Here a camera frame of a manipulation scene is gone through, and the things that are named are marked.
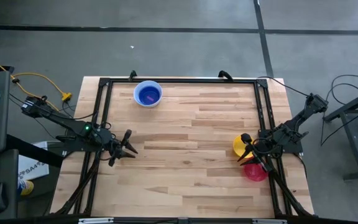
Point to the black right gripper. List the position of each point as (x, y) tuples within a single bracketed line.
[(256, 152)]

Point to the yellow and white object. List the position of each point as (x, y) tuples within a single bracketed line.
[(26, 187)]

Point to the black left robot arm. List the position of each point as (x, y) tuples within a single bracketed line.
[(70, 123)]

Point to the blue plastic bowl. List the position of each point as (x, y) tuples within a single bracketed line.
[(146, 93)]

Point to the black table clamp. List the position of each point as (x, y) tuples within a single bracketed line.
[(132, 75), (225, 74)]

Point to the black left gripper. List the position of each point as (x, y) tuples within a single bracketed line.
[(117, 148)]

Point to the red plastic bowl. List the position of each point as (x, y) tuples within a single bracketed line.
[(255, 174)]

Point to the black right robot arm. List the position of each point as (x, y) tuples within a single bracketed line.
[(294, 124)]

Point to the yellow plastic bowl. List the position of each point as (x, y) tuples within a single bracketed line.
[(238, 148)]

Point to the black side table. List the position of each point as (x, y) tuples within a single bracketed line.
[(353, 130)]

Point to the black table frame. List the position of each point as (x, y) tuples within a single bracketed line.
[(182, 81)]

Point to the white printed box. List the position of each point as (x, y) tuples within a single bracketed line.
[(33, 168)]

